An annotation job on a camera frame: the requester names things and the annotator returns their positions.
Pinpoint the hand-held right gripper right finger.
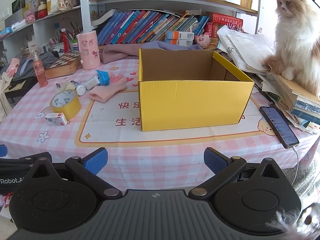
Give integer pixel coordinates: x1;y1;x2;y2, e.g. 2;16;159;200
189;147;288;197

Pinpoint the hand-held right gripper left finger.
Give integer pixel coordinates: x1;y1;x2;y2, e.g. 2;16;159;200
25;147;122;197

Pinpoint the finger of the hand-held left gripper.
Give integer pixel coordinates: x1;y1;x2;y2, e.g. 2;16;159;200
0;144;52;170

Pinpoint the packing tape roll green print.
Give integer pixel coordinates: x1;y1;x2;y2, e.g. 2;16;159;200
49;89;82;120

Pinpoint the small white box red label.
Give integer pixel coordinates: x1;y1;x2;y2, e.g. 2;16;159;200
45;113;68;127

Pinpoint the yellow cardboard box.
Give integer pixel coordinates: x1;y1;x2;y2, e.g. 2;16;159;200
138;48;255;132

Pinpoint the white spray bottle dark label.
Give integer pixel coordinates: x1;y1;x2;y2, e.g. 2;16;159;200
70;80;86;96

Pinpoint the blue tape roll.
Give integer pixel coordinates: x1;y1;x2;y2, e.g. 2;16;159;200
96;69;110;87

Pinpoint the black smartphone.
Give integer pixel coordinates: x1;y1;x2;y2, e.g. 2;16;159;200
259;106;300;148

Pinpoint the white plastic cylinder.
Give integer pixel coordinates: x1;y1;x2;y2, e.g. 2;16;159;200
84;76;100;91

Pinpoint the pink liquid spray bottle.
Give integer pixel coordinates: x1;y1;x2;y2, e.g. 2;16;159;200
32;49;49;87

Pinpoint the grey knitted cloth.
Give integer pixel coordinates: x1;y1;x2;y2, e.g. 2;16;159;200
282;152;320;200

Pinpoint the fluffy grey trim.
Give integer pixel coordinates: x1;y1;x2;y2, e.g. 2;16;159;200
266;202;320;240

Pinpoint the stack of worn books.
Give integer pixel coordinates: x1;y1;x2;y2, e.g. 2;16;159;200
252;72;320;134

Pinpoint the wooden chessboard box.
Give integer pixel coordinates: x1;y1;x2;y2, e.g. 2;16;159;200
45;50;82;80

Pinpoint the pink cartoon print cylinder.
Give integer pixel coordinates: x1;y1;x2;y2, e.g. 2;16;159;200
76;30;101;70

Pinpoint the purple pink cloth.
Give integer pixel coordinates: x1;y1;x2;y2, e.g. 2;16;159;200
100;41;200;64

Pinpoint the pen cup with pens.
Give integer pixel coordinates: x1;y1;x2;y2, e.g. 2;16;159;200
49;22;77;53

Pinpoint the pink pig plush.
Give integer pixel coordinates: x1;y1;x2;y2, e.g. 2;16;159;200
194;32;210;49

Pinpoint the orange blue white carton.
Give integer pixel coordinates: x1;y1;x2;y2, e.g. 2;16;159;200
165;31;195;40
164;39;194;47

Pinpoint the red hardcover book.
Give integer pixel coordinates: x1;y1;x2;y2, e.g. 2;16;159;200
205;22;221;43

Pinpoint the thick red dictionary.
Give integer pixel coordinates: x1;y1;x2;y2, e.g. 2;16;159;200
212;12;243;30

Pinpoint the row of colourful books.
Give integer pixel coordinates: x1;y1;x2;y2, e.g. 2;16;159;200
96;9;210;45

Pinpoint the white open book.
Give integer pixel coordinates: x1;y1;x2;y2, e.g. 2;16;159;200
91;9;120;27

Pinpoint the red round jar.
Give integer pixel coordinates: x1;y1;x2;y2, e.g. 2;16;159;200
37;2;48;19

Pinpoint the orange white fluffy cat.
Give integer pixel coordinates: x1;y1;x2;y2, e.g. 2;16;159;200
261;0;320;98

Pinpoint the white bookshelf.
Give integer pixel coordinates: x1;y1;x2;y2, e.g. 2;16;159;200
0;0;263;53

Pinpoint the white charging cable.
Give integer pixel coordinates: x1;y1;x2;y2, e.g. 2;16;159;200
291;146;301;180

